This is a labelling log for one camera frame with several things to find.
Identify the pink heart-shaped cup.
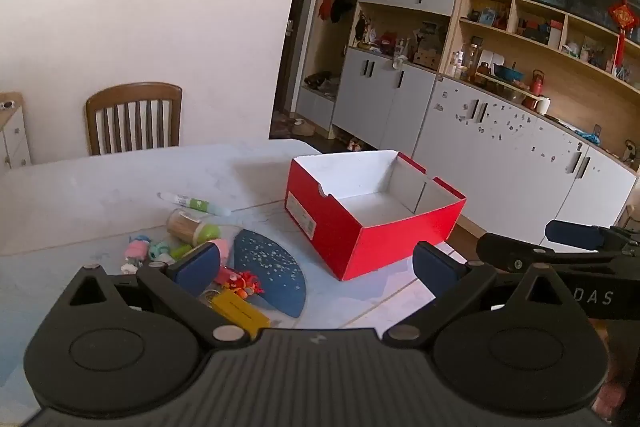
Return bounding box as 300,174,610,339
207,238,232,267

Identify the red toy keychain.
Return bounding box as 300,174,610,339
216,268,264,300

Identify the white glue pen green label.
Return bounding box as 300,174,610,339
156,191,232,218

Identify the dark brown door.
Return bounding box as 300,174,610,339
272,0,326,140

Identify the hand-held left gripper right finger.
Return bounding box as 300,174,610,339
382,241,577,349

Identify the wooden wall shelf unit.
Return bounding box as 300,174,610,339
440,0,640,148

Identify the wooden chair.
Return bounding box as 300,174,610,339
85,82,183,156

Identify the dark blue speckled fan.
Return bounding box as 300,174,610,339
231,228,307,319

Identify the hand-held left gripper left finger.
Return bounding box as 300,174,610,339
65,242,252,349

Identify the pink doll figure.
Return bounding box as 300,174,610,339
121,234,153,275

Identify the white double-door floor cabinet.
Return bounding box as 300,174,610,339
331,47,438,152

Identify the red cardboard box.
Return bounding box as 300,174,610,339
284,150,467,282

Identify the small white drawer cabinet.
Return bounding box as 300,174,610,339
0,92,32,172

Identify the blue bowl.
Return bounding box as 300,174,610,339
492,64,525,82

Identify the red knot ornament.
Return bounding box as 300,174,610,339
607,0,640,65

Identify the glass bowl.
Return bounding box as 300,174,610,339
495,82,528,104

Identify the toothpick jar with green lid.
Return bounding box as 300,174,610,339
166,208,222,245

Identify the low white bench cabinet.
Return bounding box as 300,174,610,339
295,84,337,132

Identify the small wooden drawer box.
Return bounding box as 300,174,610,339
412,47,441,68

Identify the yellow tag keychain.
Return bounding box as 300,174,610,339
201,288,271,339

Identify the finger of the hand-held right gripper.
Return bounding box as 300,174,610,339
545,220,640,254
475,233,622,279

